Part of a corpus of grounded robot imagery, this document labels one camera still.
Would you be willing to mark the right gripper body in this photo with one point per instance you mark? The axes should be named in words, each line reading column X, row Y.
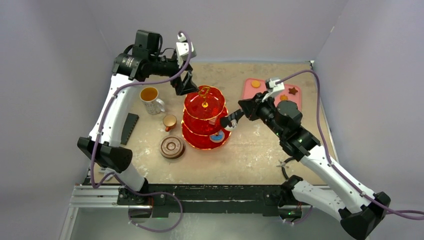
column 251, row 108

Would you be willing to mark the pink serving tray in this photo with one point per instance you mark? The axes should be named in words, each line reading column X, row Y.
column 248, row 92

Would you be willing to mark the white chocolate-drizzled donut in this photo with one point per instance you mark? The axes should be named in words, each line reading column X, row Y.
column 231, row 125

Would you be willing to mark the red three-tier cake stand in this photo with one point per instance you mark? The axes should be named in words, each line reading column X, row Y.
column 198, row 108

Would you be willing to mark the pink layered cake slice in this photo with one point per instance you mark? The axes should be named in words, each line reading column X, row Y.
column 214, row 121

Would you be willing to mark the blue frosted donut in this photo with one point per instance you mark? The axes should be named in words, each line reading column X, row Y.
column 217, row 137

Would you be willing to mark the black serving tongs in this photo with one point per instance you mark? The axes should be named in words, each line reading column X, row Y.
column 238, row 114

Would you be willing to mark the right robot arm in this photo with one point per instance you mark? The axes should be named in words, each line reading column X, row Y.
column 358, row 208

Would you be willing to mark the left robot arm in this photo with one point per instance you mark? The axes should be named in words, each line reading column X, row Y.
column 130, row 70

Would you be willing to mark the white mug with tea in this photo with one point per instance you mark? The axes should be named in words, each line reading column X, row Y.
column 151, row 101

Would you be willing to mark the round orange cookie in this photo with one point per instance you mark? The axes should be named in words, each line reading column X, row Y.
column 255, row 83

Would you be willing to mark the flower-shaped orange cookie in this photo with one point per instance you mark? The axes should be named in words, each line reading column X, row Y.
column 284, row 97

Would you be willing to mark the small copper cup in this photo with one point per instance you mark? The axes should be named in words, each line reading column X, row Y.
column 169, row 121

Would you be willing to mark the brown star cookie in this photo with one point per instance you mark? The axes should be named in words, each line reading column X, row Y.
column 293, row 91

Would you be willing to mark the round brown wooden lid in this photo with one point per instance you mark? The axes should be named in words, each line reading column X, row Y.
column 172, row 147

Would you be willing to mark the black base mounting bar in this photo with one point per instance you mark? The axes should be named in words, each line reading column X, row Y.
column 163, row 199

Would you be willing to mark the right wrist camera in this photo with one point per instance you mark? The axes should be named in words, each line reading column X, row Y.
column 274, row 86

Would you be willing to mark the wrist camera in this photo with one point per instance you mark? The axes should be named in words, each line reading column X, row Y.
column 274, row 86
column 182, row 49

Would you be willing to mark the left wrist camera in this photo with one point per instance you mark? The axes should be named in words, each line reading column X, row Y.
column 182, row 49

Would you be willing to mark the black-handled pliers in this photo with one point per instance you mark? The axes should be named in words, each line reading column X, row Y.
column 282, row 165

